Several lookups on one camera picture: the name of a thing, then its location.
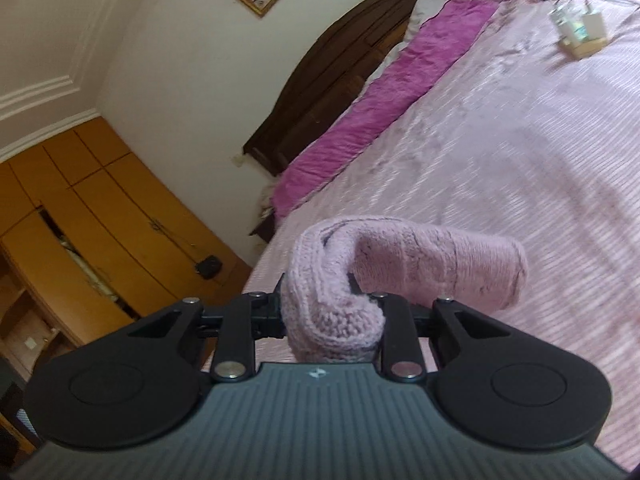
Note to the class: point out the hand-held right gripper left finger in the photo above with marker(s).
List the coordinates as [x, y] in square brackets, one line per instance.
[269, 316]

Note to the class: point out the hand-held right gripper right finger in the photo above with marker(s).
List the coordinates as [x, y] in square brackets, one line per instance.
[397, 325]

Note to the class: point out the pink knitted cardigan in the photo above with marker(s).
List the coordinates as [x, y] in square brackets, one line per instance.
[400, 260]

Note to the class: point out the small black bag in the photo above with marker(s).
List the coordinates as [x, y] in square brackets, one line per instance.
[209, 267]

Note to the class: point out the dark wooden nightstand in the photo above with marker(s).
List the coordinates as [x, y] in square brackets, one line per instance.
[261, 230]

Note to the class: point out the beige cloth on nightstand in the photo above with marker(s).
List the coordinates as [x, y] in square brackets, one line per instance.
[266, 200]

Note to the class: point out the orange wooden wardrobe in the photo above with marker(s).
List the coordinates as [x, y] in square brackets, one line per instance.
[125, 200]

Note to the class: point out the bed with pink checked sheet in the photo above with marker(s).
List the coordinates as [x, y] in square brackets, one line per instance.
[500, 150]

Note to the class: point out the magenta quilt pillow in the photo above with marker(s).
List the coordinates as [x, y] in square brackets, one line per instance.
[380, 100]

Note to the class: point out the dark wooden headboard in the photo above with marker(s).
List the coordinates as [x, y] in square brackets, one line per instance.
[320, 80]

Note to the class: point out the white pillow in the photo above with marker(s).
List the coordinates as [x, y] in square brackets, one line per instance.
[425, 12]

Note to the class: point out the cream power strip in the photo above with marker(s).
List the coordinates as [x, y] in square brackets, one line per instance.
[585, 49]

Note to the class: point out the white charger plug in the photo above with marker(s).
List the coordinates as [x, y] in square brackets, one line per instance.
[559, 21]
[594, 24]
[576, 29]

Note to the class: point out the wall socket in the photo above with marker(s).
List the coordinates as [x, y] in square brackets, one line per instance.
[238, 160]

